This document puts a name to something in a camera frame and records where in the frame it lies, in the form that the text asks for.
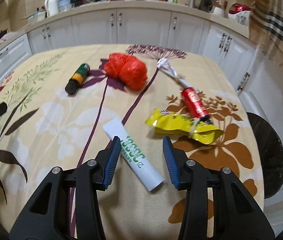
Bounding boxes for black trash bin with liner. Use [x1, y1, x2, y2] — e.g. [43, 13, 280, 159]
[247, 112, 283, 199]

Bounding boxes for yellow snack wrapper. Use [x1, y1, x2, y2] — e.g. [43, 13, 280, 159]
[145, 109, 224, 145]

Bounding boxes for red cylinder tube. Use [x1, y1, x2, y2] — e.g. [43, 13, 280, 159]
[181, 87, 210, 122]

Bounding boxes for grey steel thermos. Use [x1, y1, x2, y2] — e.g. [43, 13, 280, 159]
[188, 0, 196, 8]

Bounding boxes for red plastic bag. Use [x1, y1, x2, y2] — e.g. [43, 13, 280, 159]
[104, 53, 148, 91]

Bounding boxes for white blender jug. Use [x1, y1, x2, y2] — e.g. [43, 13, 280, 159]
[210, 0, 226, 17]

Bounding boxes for white electric kettle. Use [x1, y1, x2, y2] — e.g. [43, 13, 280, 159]
[44, 0, 59, 17]

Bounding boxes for black knife block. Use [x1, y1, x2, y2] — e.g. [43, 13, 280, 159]
[199, 0, 213, 12]

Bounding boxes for green yellow black bottle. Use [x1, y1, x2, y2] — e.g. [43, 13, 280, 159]
[65, 63, 90, 95]

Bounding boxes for white lower kitchen cabinets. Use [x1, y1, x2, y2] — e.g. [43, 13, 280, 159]
[0, 6, 256, 90]

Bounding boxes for clear plastic food container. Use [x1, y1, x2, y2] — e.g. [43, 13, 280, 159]
[57, 0, 71, 12]

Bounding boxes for white tube green text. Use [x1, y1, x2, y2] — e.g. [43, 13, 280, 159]
[103, 119, 164, 192]

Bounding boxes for red white rice cooker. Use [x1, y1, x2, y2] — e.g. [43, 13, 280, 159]
[228, 3, 251, 27]

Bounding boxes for floral beige tablecloth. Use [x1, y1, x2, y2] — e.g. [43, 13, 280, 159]
[0, 45, 264, 239]

